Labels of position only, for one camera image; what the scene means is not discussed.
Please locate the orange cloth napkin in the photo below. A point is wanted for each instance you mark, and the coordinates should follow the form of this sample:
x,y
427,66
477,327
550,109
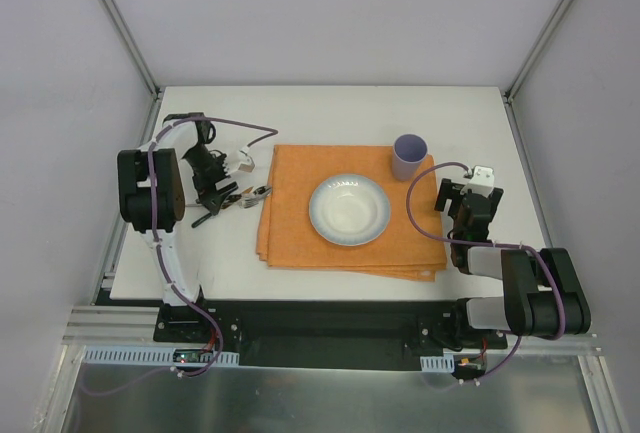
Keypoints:
x,y
286,238

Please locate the right aluminium frame post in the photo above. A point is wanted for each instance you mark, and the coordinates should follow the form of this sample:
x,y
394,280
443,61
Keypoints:
x,y
543,39

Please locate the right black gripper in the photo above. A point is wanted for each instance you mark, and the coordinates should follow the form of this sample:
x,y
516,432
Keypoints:
x,y
444,194

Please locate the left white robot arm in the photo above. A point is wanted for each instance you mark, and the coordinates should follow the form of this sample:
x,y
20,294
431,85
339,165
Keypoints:
x,y
152,198

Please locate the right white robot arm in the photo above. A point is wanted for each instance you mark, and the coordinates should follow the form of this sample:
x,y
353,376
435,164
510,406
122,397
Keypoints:
x,y
541,293

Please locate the silver spoon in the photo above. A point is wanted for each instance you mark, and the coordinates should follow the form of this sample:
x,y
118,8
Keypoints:
x,y
257,192

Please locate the silver fork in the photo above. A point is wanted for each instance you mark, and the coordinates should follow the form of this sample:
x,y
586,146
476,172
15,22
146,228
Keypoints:
x,y
219,203

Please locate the gold-tipped knife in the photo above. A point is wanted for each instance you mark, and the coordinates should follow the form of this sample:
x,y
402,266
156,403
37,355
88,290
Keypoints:
x,y
208,216

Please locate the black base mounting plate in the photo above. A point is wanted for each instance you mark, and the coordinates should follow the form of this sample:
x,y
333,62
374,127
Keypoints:
x,y
359,335

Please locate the left aluminium frame post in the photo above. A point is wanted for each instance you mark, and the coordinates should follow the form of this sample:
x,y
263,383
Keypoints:
x,y
130,46

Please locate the lilac plastic cup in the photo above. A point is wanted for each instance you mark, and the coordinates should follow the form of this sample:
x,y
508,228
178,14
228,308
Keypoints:
x,y
408,153

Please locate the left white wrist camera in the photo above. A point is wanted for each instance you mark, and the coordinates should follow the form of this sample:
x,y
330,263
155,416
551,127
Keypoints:
x,y
239,161

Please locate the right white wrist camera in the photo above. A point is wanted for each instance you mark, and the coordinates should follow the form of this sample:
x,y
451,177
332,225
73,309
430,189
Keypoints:
x,y
480,177

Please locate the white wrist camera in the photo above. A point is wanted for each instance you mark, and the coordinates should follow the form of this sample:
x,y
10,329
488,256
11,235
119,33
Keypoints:
x,y
480,177
239,161

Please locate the aluminium frame post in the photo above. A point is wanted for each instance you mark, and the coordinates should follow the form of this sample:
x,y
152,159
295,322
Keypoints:
x,y
130,46
543,39

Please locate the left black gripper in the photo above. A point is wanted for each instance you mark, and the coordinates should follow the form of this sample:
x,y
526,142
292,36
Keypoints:
x,y
216,193

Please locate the white blue-rimmed plate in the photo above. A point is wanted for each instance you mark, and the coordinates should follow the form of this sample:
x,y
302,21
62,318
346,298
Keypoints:
x,y
349,210

